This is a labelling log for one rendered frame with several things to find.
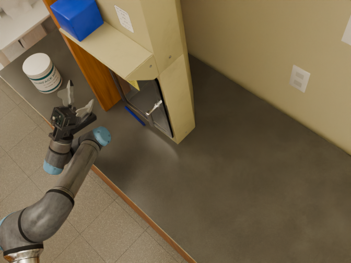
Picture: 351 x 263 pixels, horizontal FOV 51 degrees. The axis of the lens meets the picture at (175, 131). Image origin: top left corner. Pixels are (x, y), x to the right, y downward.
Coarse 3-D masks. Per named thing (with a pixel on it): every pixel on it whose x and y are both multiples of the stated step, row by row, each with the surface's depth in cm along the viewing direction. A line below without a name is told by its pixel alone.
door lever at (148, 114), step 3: (156, 105) 132; (153, 108) 133; (156, 108) 133; (147, 111) 132; (150, 111) 132; (153, 111) 133; (147, 114) 132; (150, 114) 132; (147, 117) 134; (150, 117) 134; (150, 120) 135; (153, 120) 136; (150, 123) 137; (153, 123) 138
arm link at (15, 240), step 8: (24, 208) 113; (8, 216) 114; (16, 216) 110; (0, 224) 113; (8, 224) 111; (16, 224) 109; (0, 232) 112; (8, 232) 110; (16, 232) 108; (0, 240) 112; (8, 240) 110; (16, 240) 109; (24, 240) 109; (0, 248) 114; (8, 248) 109; (16, 248) 108; (24, 248) 109; (32, 248) 110; (40, 248) 112; (8, 256) 108; (16, 256) 108; (24, 256) 109; (32, 256) 111
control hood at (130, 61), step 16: (64, 32) 114; (96, 32) 112; (112, 32) 111; (96, 48) 109; (112, 48) 108; (128, 48) 107; (144, 48) 107; (112, 64) 105; (128, 64) 104; (144, 64) 105
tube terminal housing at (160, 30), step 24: (96, 0) 108; (120, 0) 96; (144, 0) 90; (168, 0) 96; (120, 24) 107; (144, 24) 96; (168, 24) 102; (168, 48) 109; (168, 72) 116; (168, 96) 125; (192, 96) 154; (192, 120) 151
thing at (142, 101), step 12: (120, 84) 148; (144, 84) 126; (156, 84) 117; (132, 96) 148; (144, 96) 136; (156, 96) 126; (144, 108) 147; (156, 120) 147; (168, 120) 137; (168, 132) 147
